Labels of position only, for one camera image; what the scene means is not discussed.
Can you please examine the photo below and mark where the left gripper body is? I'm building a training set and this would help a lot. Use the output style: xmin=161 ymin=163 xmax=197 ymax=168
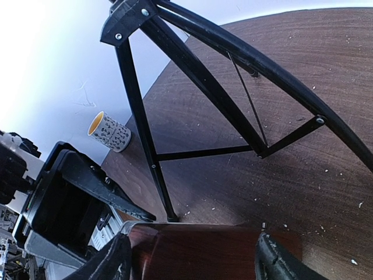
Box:
xmin=12 ymin=142 xmax=106 ymax=263

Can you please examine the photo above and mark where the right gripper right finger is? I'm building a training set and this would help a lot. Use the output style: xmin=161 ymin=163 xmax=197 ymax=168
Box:
xmin=255 ymin=232 xmax=327 ymax=280

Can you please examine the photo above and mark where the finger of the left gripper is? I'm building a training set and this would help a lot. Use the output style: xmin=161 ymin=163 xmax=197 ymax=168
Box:
xmin=66 ymin=152 xmax=156 ymax=221

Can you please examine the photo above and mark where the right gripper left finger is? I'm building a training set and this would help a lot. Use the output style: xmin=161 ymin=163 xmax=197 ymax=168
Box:
xmin=64 ymin=233 xmax=132 ymax=280

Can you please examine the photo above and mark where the brown wooden metronome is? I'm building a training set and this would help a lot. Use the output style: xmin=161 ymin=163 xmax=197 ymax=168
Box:
xmin=118 ymin=220 xmax=304 ymax=280

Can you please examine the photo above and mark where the black music stand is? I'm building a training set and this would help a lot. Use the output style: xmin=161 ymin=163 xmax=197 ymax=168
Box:
xmin=100 ymin=1 xmax=372 ymax=222

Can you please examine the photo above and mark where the patterned white mug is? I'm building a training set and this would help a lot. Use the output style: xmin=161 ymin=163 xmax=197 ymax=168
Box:
xmin=87 ymin=111 xmax=132 ymax=153

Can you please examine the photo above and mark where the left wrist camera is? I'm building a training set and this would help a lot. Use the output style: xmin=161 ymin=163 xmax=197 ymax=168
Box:
xmin=1 ymin=131 xmax=43 ymax=205

